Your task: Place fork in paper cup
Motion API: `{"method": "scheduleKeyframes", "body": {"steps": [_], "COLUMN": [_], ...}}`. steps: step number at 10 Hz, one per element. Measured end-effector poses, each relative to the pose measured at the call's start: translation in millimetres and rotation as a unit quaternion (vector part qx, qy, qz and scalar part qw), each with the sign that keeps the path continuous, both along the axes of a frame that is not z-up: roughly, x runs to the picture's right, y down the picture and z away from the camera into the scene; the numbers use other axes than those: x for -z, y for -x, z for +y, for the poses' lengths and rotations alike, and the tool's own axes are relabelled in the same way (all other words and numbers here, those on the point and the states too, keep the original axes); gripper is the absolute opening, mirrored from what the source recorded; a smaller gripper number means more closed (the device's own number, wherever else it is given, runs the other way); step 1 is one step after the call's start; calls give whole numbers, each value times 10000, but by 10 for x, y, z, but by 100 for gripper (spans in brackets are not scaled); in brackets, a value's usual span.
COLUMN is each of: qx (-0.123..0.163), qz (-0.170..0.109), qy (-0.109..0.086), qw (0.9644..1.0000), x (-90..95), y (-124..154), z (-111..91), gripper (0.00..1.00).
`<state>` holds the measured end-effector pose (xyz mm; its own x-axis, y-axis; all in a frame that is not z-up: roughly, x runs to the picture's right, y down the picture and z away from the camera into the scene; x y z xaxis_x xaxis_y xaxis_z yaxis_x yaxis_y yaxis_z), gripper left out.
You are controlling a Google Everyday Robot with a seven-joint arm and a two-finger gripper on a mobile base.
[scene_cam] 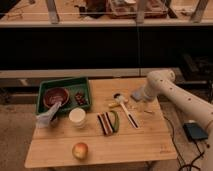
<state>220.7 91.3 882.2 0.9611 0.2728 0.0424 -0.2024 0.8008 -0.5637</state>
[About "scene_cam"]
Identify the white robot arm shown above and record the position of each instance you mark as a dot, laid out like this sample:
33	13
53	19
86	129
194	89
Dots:
162	82

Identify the blue sponge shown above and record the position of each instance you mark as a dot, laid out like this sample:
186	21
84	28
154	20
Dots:
137	95

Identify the red berries cluster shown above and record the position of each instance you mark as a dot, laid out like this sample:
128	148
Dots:
80	98

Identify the green plastic tray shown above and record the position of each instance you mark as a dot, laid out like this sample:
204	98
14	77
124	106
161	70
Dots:
73	85

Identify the dark red bowl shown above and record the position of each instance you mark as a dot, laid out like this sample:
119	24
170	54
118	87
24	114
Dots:
53	95

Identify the white paper cup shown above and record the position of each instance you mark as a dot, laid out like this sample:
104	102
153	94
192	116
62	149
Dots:
77	116

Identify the black control box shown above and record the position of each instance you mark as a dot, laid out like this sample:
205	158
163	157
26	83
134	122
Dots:
194	132

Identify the white plastic bag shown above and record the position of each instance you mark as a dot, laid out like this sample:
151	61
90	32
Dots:
43	120

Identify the red yellow apple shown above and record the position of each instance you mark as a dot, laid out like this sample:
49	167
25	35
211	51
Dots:
80	150

